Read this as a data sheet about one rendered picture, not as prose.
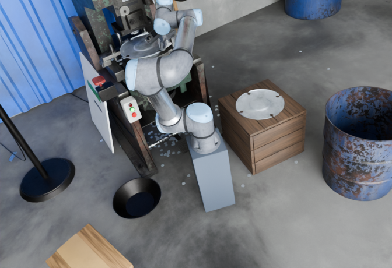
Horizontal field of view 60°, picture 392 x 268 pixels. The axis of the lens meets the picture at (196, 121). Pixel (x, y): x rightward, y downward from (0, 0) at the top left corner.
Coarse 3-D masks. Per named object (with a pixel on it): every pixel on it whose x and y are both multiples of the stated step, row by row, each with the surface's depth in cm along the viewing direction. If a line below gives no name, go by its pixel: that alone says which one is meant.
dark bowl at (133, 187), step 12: (132, 180) 214; (144, 180) 214; (120, 192) 210; (132, 192) 213; (144, 192) 213; (156, 192) 207; (120, 204) 206; (132, 204) 208; (144, 204) 206; (156, 204) 196; (120, 216) 194; (132, 216) 199
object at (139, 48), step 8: (136, 40) 201; (144, 40) 198; (168, 40) 194; (120, 48) 195; (128, 48) 195; (136, 48) 192; (144, 48) 190; (152, 48) 190; (136, 56) 186; (144, 56) 185
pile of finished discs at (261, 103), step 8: (240, 96) 214; (248, 96) 213; (256, 96) 212; (264, 96) 210; (272, 96) 209; (280, 96) 208; (240, 104) 208; (248, 104) 207; (256, 104) 205; (264, 104) 203; (272, 104) 203; (280, 104) 202; (248, 112) 201; (256, 112) 200; (264, 112) 199; (272, 112) 197
